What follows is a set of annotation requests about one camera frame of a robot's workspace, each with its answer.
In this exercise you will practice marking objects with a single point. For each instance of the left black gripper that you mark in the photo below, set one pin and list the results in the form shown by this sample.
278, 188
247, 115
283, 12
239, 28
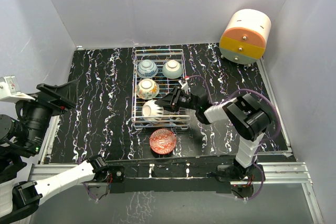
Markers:
64, 96

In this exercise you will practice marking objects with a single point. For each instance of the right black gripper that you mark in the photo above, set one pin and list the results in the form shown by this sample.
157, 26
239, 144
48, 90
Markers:
170, 102

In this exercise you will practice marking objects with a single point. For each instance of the white bowl brown rim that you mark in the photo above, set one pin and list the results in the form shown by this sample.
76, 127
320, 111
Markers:
152, 112

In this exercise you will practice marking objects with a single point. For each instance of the cream bowl leaf pattern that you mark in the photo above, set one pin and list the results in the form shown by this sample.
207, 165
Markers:
147, 89

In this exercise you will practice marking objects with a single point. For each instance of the pale green bowl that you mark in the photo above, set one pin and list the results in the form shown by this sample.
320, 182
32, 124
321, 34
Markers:
172, 69

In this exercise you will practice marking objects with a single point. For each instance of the red patterned bowl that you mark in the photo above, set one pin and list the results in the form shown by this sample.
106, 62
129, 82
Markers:
162, 141

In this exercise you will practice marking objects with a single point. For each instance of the blue white patterned bowl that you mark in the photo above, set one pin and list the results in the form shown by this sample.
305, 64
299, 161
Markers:
147, 69

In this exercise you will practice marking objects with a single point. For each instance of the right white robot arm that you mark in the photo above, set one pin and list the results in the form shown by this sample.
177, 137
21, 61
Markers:
249, 118

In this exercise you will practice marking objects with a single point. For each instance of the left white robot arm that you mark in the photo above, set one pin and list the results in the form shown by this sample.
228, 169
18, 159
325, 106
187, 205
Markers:
20, 200

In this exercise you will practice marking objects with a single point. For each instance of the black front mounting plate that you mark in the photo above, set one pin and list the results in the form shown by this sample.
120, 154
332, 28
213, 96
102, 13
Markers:
178, 174

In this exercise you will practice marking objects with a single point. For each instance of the pastel round drawer cabinet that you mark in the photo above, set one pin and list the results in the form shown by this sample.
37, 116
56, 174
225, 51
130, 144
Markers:
245, 37

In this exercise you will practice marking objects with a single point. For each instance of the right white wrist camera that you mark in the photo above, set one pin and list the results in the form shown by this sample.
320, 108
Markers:
184, 84

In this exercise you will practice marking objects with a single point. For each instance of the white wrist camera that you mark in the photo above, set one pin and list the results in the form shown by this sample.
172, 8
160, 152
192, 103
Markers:
11, 91
184, 84

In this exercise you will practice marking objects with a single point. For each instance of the silver wire dish rack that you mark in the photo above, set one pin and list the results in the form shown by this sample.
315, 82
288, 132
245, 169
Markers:
179, 120

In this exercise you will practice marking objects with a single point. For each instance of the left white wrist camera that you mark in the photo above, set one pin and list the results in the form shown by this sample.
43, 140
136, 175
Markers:
11, 91

